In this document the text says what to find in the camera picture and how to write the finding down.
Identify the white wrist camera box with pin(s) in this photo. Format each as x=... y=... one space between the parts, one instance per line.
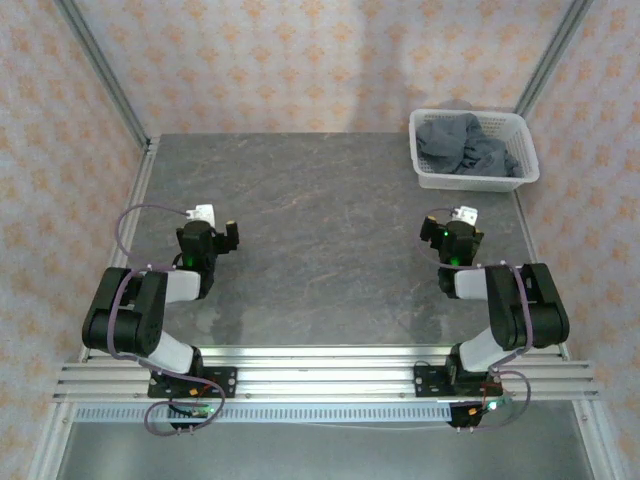
x=466 y=215
x=205 y=212

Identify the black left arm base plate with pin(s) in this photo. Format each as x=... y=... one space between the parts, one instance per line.
x=225 y=382

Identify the grey t-shirt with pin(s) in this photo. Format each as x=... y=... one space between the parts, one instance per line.
x=450 y=145

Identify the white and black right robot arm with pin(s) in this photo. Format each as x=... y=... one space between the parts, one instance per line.
x=515 y=300

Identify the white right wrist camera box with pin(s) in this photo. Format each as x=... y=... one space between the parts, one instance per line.
x=466 y=215

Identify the aluminium mounting rail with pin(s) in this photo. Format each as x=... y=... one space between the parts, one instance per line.
x=325 y=380

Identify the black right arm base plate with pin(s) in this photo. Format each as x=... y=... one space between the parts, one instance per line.
x=430 y=382

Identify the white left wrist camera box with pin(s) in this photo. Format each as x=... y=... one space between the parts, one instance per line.
x=205 y=212

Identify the white perforated plastic basket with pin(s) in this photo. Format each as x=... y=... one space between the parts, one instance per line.
x=526 y=150

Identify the small circuit board green light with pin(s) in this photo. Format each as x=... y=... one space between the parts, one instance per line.
x=492 y=405
x=200 y=411

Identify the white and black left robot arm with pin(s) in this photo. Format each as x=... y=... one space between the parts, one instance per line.
x=167 y=352

